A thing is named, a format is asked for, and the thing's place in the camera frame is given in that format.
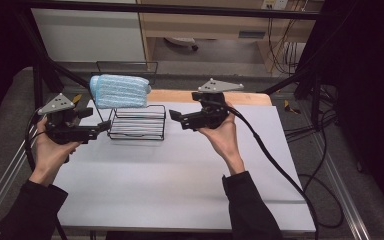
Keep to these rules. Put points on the white wall socket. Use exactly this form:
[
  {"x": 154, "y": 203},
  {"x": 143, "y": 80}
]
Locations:
[{"x": 275, "y": 4}]

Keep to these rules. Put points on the wooden table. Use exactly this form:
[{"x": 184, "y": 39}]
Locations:
[{"x": 253, "y": 98}]

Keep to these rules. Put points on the aluminium rail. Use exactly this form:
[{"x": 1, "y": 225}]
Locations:
[
  {"x": 343, "y": 193},
  {"x": 3, "y": 180}
]

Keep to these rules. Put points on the person's left hand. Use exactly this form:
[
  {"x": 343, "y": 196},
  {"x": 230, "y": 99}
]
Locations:
[{"x": 48, "y": 156}]

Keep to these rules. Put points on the black metal stand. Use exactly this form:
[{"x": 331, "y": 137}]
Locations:
[
  {"x": 38, "y": 83},
  {"x": 315, "y": 96}
]

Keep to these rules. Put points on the white chair base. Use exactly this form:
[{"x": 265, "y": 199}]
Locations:
[{"x": 181, "y": 41}]

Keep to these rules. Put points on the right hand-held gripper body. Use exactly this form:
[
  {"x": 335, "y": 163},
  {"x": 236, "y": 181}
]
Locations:
[{"x": 206, "y": 120}]

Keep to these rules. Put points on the light wooden desk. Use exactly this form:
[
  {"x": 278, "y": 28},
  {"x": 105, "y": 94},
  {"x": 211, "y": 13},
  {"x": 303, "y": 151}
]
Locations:
[{"x": 213, "y": 25}]

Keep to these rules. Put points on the person's right hand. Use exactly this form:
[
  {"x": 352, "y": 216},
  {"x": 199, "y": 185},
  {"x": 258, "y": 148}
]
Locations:
[{"x": 225, "y": 140}]

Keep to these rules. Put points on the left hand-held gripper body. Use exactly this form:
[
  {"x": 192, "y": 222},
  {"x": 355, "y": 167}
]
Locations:
[{"x": 63, "y": 131}]

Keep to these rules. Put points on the white table mat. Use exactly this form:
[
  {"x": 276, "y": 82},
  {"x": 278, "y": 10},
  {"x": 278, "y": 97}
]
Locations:
[{"x": 180, "y": 173}]

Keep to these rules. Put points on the black metal crossbar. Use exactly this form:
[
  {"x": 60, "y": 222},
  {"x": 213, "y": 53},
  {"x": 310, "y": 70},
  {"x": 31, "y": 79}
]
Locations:
[{"x": 180, "y": 9}]

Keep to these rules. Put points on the light blue towel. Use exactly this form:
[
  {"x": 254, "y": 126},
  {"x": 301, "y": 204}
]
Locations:
[{"x": 120, "y": 91}]

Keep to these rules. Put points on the white cabinet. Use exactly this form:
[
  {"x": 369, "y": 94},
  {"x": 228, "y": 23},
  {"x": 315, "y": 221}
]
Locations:
[{"x": 86, "y": 36}]

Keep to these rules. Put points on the black curtain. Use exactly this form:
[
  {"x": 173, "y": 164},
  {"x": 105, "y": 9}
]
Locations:
[
  {"x": 0, "y": 50},
  {"x": 370, "y": 83}
]

